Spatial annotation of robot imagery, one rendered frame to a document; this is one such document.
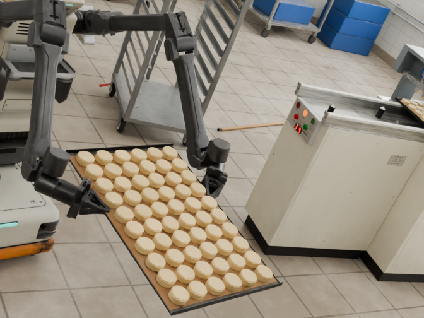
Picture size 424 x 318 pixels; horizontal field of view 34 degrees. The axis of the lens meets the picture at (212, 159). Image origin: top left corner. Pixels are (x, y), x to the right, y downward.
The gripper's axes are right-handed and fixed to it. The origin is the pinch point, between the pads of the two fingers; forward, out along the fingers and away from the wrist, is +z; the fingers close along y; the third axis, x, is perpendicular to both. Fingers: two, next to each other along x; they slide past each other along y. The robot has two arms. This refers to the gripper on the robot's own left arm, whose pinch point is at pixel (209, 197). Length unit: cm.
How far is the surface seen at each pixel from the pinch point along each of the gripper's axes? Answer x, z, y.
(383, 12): -168, -609, 69
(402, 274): -144, -149, 91
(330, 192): -76, -135, 54
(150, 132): 21, -215, 112
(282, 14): -59, -538, 100
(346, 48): -148, -589, 119
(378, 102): -85, -177, 13
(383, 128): -84, -144, 12
